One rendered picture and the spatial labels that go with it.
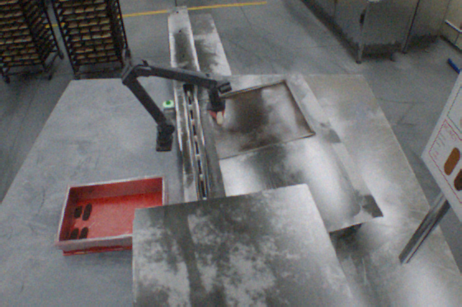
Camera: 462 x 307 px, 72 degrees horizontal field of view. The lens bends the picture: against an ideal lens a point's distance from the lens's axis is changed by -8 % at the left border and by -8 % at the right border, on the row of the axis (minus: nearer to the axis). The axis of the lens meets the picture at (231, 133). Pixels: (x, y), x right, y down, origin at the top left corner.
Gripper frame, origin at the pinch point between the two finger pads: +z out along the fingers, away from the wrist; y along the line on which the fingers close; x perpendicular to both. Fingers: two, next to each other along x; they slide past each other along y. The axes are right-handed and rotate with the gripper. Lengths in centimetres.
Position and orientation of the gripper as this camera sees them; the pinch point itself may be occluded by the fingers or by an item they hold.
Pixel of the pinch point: (219, 116)
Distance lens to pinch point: 192.1
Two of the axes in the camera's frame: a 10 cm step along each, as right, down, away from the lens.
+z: 1.9, 7.1, 6.8
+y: -9.8, 1.5, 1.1
